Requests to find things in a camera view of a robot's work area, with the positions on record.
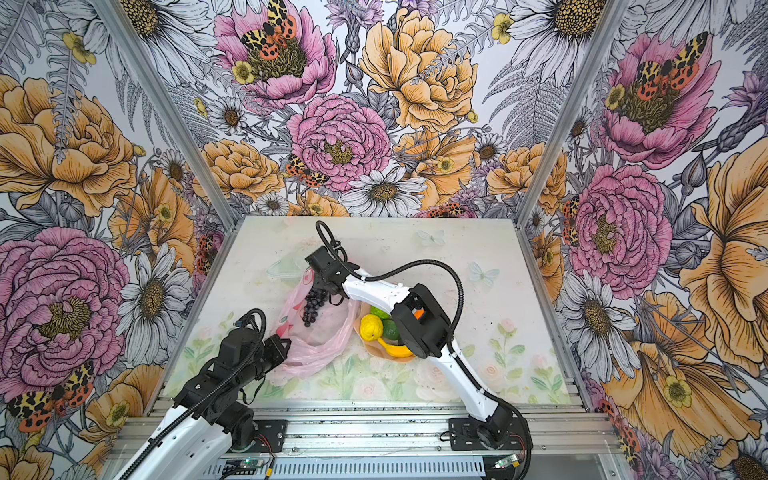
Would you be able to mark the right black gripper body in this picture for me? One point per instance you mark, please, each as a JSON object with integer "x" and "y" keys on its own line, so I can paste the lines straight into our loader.
{"x": 320, "y": 280}

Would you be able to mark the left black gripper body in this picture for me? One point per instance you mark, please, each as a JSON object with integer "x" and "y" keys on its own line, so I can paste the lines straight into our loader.
{"x": 268, "y": 356}

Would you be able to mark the dark purple grape bunch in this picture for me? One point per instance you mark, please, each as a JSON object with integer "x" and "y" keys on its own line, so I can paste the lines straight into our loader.
{"x": 313, "y": 302}

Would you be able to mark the bright green lime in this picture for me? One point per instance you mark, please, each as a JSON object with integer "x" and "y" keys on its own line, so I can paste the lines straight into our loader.
{"x": 379, "y": 313}

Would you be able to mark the yellow lemon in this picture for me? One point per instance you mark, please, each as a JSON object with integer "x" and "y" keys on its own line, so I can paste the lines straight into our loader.
{"x": 371, "y": 328}

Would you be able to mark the pink plastic bag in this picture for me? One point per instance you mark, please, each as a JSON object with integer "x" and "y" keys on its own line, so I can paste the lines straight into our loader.
{"x": 316, "y": 346}

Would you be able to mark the pink scalloped plate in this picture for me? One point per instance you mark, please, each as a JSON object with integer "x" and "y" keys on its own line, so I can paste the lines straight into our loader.
{"x": 373, "y": 347}

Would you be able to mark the yellow banana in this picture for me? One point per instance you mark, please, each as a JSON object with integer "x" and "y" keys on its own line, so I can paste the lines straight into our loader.
{"x": 395, "y": 351}

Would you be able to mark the dark green avocado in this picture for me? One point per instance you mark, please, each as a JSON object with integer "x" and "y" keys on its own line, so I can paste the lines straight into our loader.
{"x": 390, "y": 330}

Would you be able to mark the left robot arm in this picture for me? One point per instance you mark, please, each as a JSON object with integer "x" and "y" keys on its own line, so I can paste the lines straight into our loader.
{"x": 207, "y": 418}

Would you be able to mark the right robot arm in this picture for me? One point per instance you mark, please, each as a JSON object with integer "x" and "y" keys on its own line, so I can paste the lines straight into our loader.
{"x": 428, "y": 332}

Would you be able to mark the left green circuit board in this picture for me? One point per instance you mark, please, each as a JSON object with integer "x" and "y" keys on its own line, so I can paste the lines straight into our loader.
{"x": 246, "y": 467}

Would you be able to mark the green circuit board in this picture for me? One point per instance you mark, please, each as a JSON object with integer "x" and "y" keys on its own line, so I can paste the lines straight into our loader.
{"x": 509, "y": 461}
{"x": 246, "y": 467}

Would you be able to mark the right green circuit board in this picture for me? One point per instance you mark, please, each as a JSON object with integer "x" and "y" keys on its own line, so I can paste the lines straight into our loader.
{"x": 509, "y": 461}

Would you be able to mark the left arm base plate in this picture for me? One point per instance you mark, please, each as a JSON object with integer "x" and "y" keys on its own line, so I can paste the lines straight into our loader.
{"x": 260, "y": 436}

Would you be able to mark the white vented cable duct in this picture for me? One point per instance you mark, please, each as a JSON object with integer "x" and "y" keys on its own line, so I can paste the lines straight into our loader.
{"x": 384, "y": 467}

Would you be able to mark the left aluminium frame post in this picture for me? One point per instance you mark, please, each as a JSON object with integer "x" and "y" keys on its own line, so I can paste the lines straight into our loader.
{"x": 139, "y": 60}

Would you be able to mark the aluminium frame post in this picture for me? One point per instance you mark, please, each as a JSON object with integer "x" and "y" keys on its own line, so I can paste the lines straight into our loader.
{"x": 139, "y": 60}
{"x": 599, "y": 48}

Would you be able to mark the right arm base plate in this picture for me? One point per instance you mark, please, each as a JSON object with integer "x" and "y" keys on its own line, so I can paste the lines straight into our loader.
{"x": 469, "y": 434}

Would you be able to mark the aluminium mounting rail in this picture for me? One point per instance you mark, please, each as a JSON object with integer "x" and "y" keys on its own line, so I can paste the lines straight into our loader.
{"x": 412, "y": 429}

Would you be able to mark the right aluminium frame post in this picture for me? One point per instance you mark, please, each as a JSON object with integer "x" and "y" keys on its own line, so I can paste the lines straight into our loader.
{"x": 599, "y": 48}

